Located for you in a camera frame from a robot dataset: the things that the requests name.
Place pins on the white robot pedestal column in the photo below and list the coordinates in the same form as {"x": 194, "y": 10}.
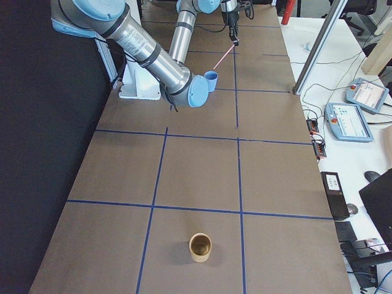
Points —
{"x": 138, "y": 83}

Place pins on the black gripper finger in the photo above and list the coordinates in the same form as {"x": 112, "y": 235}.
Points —
{"x": 233, "y": 35}

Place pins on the black rectangular box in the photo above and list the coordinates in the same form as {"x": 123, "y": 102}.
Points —
{"x": 334, "y": 195}

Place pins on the teach pendant tablet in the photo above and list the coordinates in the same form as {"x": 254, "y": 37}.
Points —
{"x": 367, "y": 94}
{"x": 347, "y": 123}

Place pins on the aluminium frame post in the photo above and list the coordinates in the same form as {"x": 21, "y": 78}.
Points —
{"x": 323, "y": 35}

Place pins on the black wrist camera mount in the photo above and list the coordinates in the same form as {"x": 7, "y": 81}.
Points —
{"x": 248, "y": 8}

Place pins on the orange black connector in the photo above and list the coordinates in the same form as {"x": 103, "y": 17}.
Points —
{"x": 312, "y": 125}
{"x": 319, "y": 148}

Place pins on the upper orange black connector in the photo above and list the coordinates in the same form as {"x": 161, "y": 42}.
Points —
{"x": 312, "y": 125}

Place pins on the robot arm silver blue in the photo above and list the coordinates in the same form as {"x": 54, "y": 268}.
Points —
{"x": 113, "y": 20}

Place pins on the black computer mouse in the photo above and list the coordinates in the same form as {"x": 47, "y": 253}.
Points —
{"x": 371, "y": 176}

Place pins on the red cylinder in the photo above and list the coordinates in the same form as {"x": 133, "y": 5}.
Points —
{"x": 289, "y": 7}

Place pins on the lower orange black connector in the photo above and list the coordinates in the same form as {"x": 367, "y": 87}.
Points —
{"x": 319, "y": 148}

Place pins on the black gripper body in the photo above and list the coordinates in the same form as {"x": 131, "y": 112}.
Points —
{"x": 230, "y": 19}

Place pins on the wooden bamboo cup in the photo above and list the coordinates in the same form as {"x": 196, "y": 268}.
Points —
{"x": 200, "y": 246}

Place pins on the black laptop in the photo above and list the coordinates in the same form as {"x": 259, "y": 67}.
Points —
{"x": 376, "y": 197}

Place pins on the far teach pendant tablet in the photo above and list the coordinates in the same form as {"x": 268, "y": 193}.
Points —
{"x": 367, "y": 94}

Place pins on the near teach pendant tablet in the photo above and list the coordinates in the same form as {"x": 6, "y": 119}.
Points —
{"x": 347, "y": 123}

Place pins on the blue ribbed cup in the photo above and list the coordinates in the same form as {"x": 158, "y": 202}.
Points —
{"x": 212, "y": 78}

